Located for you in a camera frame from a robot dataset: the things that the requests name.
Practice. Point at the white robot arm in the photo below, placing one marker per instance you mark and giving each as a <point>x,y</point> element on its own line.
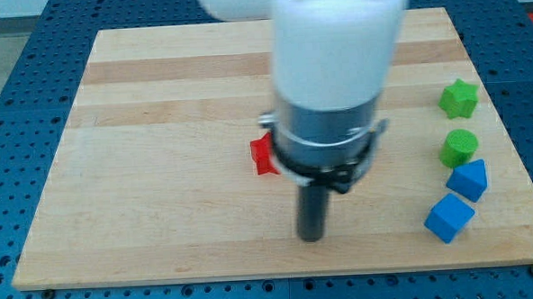
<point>330,59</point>

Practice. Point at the green star block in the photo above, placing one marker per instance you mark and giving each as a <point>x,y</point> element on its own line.
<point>459,99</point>

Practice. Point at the blue pentagon block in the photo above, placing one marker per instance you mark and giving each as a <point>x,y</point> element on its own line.
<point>469,180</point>

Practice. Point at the red star block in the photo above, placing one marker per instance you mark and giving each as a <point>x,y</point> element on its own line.
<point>260,151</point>

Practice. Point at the green cylinder block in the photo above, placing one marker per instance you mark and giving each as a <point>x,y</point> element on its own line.
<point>458,148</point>

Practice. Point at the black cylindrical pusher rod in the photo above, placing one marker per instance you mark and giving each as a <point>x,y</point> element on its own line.
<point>312,207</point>

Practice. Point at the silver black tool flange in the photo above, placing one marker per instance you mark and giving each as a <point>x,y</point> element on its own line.
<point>331,148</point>

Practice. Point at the blue cube block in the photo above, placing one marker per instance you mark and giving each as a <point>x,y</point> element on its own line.
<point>448,217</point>

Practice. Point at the wooden board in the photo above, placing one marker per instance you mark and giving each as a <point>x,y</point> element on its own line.
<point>153,183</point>

